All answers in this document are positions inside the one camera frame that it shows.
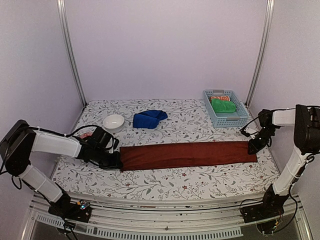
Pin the orange patterned rolled towel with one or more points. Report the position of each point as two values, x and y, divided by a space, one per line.
220 97

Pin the green rolled towel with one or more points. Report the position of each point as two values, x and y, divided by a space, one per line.
220 106

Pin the right aluminium frame post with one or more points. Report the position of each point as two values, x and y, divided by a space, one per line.
268 17

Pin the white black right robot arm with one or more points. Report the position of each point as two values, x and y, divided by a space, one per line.
306 138

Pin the aluminium front table rail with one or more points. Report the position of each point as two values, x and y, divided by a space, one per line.
199 219

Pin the blue towel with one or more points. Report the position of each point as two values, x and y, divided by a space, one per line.
148 119

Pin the white bowl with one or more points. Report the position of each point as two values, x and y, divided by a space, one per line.
113 123

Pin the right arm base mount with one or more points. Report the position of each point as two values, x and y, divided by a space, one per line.
267 217

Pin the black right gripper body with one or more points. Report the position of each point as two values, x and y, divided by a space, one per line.
266 133

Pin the aluminium frame post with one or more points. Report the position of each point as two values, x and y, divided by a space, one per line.
69 50
268 17

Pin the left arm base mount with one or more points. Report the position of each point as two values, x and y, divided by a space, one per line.
79 211

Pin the light blue plastic basket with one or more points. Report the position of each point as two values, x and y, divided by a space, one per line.
223 120

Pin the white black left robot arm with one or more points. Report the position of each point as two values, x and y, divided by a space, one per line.
22 140

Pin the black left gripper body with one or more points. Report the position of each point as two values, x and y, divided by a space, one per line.
105 161

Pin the left aluminium frame post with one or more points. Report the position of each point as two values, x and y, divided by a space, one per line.
69 50

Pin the dark red towel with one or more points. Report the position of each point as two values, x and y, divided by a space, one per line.
188 154

